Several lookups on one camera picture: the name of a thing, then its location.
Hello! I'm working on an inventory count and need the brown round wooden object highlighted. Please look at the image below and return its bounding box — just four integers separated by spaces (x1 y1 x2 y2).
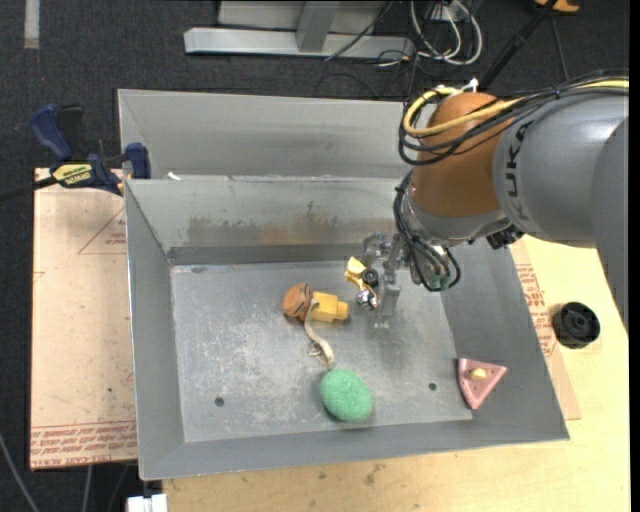
281 282 315 322

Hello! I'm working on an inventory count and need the grey metal bin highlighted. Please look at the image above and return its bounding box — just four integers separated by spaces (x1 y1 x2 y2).
117 88 570 482

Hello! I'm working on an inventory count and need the yellow block with beige strap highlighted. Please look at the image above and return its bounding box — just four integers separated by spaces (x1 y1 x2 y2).
303 291 351 372

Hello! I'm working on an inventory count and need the yellow toy with black wheel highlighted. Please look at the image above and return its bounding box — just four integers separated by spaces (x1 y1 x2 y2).
344 256 381 292

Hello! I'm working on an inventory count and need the green oval sponge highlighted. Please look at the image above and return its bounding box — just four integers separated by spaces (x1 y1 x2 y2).
318 368 374 422

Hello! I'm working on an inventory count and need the black round knob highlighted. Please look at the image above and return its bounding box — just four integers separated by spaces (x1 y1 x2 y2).
551 301 602 350

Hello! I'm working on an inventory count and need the brown cardboard board red print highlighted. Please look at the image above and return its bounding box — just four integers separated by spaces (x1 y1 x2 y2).
29 167 583 471

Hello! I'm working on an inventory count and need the pink triangular toy slice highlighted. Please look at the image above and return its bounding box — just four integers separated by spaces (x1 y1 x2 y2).
456 357 508 411

